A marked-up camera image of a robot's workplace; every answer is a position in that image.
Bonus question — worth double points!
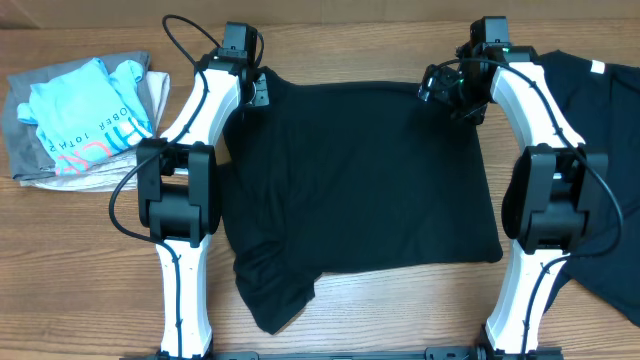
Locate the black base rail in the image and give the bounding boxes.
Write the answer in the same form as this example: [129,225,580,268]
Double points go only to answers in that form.
[119,345,566,360]

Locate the dark navy t-shirt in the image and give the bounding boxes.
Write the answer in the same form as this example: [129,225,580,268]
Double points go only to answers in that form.
[537,49,640,327]

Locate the black t-shirt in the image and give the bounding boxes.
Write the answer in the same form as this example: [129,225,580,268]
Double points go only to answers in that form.
[219,69,503,334]

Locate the grey folded shirt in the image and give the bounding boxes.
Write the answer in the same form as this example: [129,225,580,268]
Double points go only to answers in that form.
[1,51,156,180]

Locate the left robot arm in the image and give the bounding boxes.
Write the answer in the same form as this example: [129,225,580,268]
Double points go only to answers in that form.
[136,50,256,359]

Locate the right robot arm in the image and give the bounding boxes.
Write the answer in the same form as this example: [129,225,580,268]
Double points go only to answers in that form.
[418,46,611,359]

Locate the light blue printed t-shirt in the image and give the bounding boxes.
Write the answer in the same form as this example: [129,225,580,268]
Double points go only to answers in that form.
[17,58,153,176]

